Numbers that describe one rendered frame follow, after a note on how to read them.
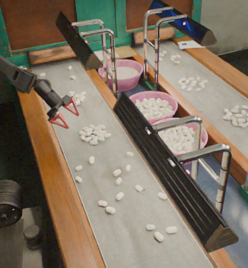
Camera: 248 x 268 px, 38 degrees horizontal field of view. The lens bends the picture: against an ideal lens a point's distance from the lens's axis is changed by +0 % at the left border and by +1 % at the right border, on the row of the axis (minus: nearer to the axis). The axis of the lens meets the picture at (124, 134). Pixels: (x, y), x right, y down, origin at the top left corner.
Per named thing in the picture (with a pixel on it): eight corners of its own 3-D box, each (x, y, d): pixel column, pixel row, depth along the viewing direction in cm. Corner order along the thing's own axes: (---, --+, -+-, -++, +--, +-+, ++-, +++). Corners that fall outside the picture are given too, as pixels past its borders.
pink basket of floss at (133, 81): (131, 97, 203) (130, 82, 197) (91, 88, 213) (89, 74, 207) (150, 77, 222) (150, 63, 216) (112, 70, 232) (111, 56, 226)
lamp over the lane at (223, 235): (207, 255, 77) (210, 233, 73) (112, 112, 124) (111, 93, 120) (239, 243, 79) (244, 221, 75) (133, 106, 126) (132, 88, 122)
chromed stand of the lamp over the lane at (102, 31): (87, 116, 189) (76, 35, 162) (77, 99, 204) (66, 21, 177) (121, 109, 194) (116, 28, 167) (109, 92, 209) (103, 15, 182)
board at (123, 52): (87, 65, 219) (87, 63, 218) (80, 56, 230) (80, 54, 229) (137, 55, 227) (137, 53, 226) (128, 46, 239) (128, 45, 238)
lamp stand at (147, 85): (155, 100, 199) (156, 21, 173) (141, 84, 214) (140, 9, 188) (186, 93, 204) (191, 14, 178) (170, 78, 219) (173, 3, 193)
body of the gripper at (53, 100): (49, 117, 140) (35, 103, 138) (60, 104, 148) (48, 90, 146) (58, 110, 136) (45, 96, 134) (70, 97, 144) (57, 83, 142)
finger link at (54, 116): (60, 135, 141) (44, 118, 139) (68, 125, 147) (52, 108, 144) (71, 128, 137) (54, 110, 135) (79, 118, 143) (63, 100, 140)
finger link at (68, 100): (68, 125, 146) (52, 108, 144) (75, 116, 152) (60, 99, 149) (78, 118, 142) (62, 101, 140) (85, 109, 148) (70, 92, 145)
